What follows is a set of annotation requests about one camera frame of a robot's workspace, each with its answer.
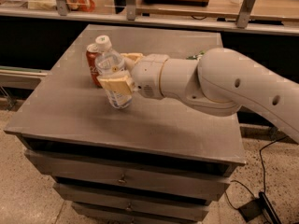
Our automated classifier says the grey drawer cabinet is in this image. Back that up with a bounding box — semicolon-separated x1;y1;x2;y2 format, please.
6;25;245;224

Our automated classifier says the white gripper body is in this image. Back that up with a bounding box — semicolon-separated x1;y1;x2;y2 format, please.
131;54;169;100

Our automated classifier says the wooden shelf counter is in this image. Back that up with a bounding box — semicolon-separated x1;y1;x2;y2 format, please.
0;0;299;35

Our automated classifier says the black floor pedal box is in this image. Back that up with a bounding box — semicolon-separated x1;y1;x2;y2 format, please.
237;192;282;224

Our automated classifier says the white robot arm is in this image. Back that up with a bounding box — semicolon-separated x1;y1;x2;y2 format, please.
98;48;299;142

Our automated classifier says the green snack bag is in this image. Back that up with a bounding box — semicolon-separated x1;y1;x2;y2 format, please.
186;50;205;61

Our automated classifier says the red cola can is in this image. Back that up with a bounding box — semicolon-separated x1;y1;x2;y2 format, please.
86;43;101;87

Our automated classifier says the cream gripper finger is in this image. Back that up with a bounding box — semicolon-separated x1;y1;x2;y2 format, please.
121;53;144;71
97;70;135;95

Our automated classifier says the clear plastic tea bottle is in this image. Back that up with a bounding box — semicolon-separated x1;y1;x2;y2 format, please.
95;35;132;109

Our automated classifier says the black floor cable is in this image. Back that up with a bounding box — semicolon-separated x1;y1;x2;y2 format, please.
224;135;289;211

